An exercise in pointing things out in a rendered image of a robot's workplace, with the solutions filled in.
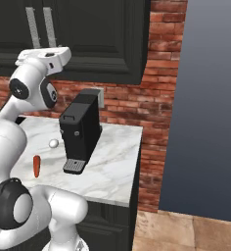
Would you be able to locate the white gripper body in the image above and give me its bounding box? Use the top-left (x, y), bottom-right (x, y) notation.
top-left (15, 46), bottom-right (72, 67)

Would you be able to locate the black coffee machine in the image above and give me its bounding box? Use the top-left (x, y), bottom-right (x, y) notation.
top-left (58, 87), bottom-right (104, 176)

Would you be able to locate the dark wall cabinet door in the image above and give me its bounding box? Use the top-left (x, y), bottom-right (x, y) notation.
top-left (0, 0), bottom-right (44, 76)
top-left (41, 0), bottom-right (152, 86)

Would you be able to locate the orange carrot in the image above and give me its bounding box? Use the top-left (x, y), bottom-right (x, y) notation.
top-left (32, 155), bottom-right (42, 179)

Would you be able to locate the dark base cabinet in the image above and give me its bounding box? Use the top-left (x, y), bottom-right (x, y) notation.
top-left (75, 136), bottom-right (143, 251)

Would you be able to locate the white egg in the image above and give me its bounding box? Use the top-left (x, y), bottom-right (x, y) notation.
top-left (48, 138), bottom-right (60, 149)

